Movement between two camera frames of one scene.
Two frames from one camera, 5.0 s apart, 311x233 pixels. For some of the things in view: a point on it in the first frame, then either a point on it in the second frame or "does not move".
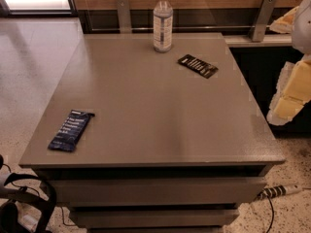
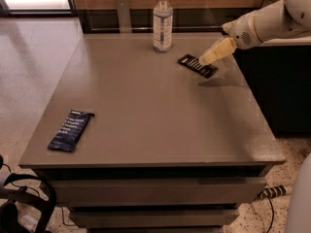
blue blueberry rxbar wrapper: x=70 y=130 does not move
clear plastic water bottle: x=163 y=21 does not move
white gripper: x=303 y=26 to x=243 y=33
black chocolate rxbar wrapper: x=199 y=66 does not move
